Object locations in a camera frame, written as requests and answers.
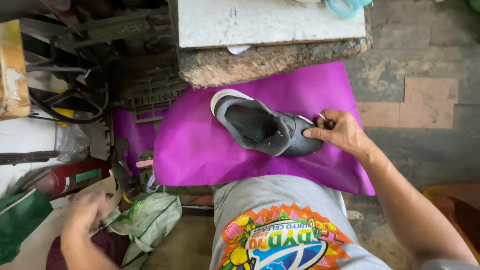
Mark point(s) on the white and green plastic bag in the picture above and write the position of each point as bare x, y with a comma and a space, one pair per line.
148, 221

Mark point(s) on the clear plastic bag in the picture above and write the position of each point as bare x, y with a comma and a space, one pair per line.
71, 140

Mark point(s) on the person's left hand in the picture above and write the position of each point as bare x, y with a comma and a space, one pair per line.
84, 215

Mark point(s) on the black iron sewing machine stand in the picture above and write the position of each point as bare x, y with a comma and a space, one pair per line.
123, 56

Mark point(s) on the person's right hand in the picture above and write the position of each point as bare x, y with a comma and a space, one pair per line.
343, 133

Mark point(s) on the black rubber belt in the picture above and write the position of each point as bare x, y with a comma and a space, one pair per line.
71, 108

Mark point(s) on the yellow wooden box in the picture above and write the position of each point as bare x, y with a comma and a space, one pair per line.
13, 71

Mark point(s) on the grey printed t-shirt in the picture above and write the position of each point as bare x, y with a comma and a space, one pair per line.
285, 232

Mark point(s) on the pink strip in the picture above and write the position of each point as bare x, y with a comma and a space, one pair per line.
144, 163

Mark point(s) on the red can with green label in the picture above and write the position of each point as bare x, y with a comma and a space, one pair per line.
71, 178

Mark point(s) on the person's left fingers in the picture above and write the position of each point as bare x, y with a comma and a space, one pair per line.
100, 210

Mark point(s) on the maroon cloth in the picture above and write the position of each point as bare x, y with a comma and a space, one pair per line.
108, 247

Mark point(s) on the purple sheet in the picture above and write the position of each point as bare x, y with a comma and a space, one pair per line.
195, 150

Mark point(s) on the wooden workbench with white top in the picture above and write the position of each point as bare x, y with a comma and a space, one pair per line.
270, 30

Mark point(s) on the orange and brown mat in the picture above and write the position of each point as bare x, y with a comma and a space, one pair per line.
455, 213

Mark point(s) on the turquoise scissors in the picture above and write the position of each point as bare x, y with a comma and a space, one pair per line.
347, 6

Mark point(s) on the black shoe with white sole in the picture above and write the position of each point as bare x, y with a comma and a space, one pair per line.
258, 127

